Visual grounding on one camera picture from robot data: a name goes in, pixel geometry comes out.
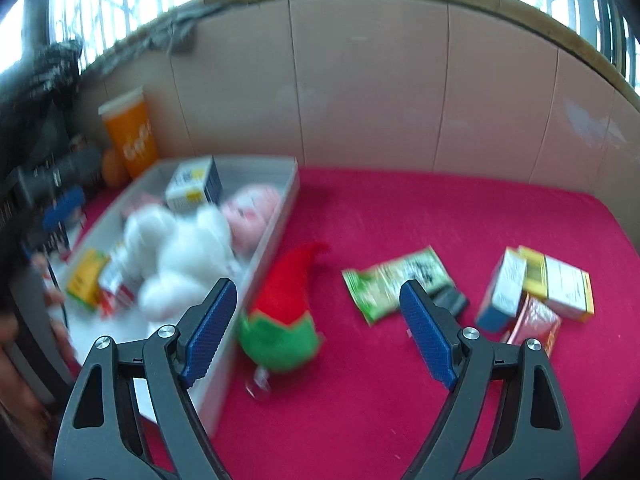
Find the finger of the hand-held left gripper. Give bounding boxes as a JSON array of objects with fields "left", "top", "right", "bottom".
[{"left": 42, "top": 187, "right": 86, "bottom": 233}]

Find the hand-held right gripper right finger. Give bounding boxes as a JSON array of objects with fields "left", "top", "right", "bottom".
[{"left": 399, "top": 280, "right": 583, "bottom": 480}]

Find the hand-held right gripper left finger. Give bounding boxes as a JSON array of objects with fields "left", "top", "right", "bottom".
[{"left": 52, "top": 277, "right": 238, "bottom": 480}]

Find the green snack packet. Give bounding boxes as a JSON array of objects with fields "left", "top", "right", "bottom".
[{"left": 341, "top": 246, "right": 456, "bottom": 327}]

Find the red green elf hat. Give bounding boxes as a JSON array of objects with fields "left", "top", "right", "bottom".
[{"left": 236, "top": 241, "right": 331, "bottom": 373}]

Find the small yellow green box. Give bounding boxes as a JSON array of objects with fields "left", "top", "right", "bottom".
[{"left": 65, "top": 247, "right": 111, "bottom": 311}]

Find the white plush toy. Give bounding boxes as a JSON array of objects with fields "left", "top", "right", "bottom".
[{"left": 122, "top": 202, "right": 238, "bottom": 321}]

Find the white box blue end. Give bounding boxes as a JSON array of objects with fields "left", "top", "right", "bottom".
[{"left": 474, "top": 247, "right": 528, "bottom": 333}]

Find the long white box red label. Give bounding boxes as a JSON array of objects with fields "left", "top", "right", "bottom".
[{"left": 97, "top": 242, "right": 136, "bottom": 318}]

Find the red packet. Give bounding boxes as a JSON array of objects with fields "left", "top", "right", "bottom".
[{"left": 500, "top": 292, "right": 563, "bottom": 358}]

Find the pink plush doll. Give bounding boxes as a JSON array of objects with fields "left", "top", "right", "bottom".
[{"left": 220, "top": 184, "right": 282, "bottom": 253}]

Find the small white blue box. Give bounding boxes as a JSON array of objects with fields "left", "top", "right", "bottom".
[{"left": 165, "top": 156, "right": 223, "bottom": 215}]

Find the yellow white medicine box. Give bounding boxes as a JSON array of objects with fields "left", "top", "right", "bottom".
[{"left": 517, "top": 245, "right": 596, "bottom": 322}]

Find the white cardboard tray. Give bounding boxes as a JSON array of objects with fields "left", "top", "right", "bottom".
[{"left": 62, "top": 155, "right": 301, "bottom": 436}]

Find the small black item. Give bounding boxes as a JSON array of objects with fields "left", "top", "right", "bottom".
[{"left": 429, "top": 285, "right": 471, "bottom": 317}]

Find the orange fruit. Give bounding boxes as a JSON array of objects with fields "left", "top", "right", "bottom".
[{"left": 101, "top": 149, "right": 131, "bottom": 187}]

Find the orange paper cup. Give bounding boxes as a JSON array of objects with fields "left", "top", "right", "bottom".
[{"left": 98, "top": 86, "right": 161, "bottom": 180}]

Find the red mat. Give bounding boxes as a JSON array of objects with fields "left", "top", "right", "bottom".
[{"left": 75, "top": 165, "right": 638, "bottom": 480}]

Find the black plastic bag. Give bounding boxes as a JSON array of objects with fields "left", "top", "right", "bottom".
[{"left": 0, "top": 37, "right": 86, "bottom": 126}]

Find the window with metal grille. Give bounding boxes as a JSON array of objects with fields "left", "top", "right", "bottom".
[{"left": 0, "top": 0, "right": 640, "bottom": 91}]

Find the grey cloth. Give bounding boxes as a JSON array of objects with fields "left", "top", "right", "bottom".
[{"left": 100, "top": 2, "right": 223, "bottom": 68}]

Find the cardboard back panel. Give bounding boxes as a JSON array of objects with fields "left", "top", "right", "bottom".
[{"left": 75, "top": 0, "right": 640, "bottom": 201}]

